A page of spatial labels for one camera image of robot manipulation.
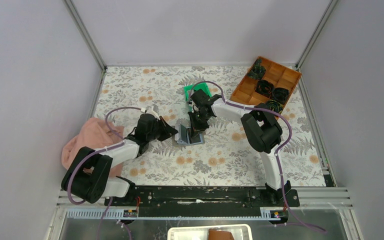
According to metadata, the grey blue card holder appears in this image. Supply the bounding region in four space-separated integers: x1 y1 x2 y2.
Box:
173 124 205 146

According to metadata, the black rosette bottom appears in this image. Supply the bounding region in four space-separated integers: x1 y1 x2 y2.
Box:
265 99 284 114

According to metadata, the black rosette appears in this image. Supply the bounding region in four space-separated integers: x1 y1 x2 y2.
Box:
270 87 290 105
255 79 275 98
265 99 284 114

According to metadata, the brown object in basket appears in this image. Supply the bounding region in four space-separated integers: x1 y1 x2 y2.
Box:
208 229 234 240

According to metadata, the pink cloth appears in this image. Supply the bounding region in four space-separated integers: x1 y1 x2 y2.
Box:
61 117 124 169

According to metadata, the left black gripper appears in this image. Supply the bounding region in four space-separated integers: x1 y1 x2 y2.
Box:
146 116 179 143

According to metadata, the floral patterned table mat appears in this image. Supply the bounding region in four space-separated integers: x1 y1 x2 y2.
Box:
93 66 326 187

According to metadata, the black rosette middle right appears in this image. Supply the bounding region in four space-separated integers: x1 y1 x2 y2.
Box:
270 87 290 105

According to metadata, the green plastic bin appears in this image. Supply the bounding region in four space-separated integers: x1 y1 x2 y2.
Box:
183 83 212 105

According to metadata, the white plastic basket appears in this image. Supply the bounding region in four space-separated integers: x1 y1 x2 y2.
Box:
167 224 253 240

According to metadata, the brown wooden compartment tray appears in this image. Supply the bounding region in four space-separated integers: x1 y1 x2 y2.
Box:
230 56 302 110

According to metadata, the aluminium rail frame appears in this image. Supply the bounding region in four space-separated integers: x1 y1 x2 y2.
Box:
57 187 352 221

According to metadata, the black mounting base plate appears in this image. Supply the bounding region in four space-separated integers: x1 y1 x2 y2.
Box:
104 185 300 218

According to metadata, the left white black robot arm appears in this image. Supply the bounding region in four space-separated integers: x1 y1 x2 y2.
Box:
61 105 178 206

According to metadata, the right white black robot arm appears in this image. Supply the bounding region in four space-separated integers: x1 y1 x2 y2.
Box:
187 89 291 206

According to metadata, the dark green rosette top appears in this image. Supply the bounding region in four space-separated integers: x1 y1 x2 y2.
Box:
247 58 266 81

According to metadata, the black rosette middle left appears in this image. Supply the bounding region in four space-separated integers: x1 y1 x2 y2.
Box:
255 79 275 98

